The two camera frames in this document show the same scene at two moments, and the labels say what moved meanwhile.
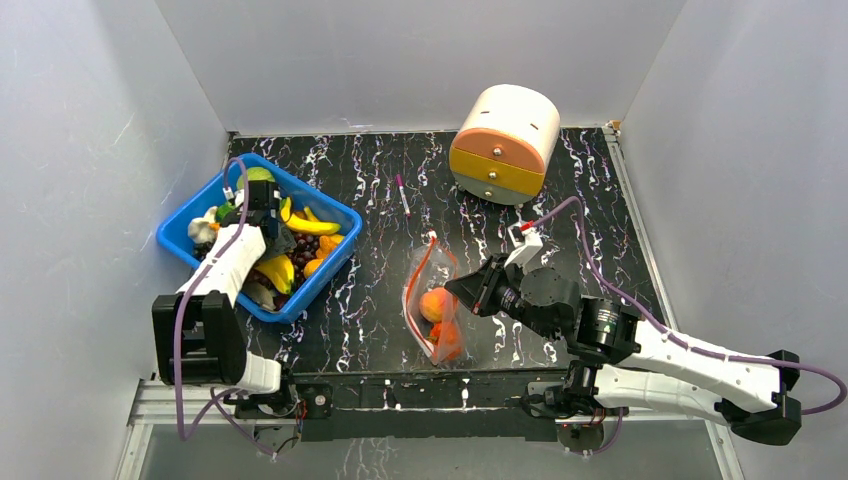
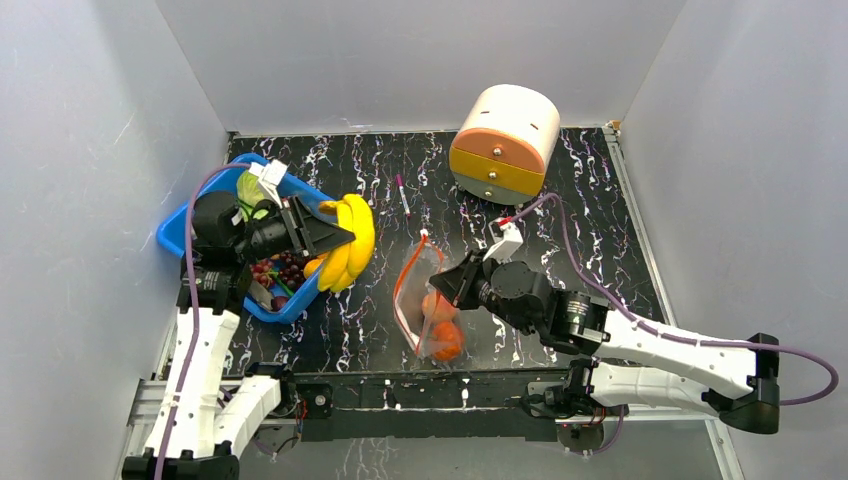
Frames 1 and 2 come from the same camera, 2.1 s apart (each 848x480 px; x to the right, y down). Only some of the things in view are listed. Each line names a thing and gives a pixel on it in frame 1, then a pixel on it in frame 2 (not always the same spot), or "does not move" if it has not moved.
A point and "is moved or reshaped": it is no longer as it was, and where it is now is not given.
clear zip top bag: (434, 312) is moved or reshaped
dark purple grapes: (305, 247) does not move
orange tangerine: (447, 339) does not move
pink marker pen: (399, 181) does not move
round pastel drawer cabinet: (506, 141) does not move
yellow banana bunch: (280, 270) -> (338, 269)
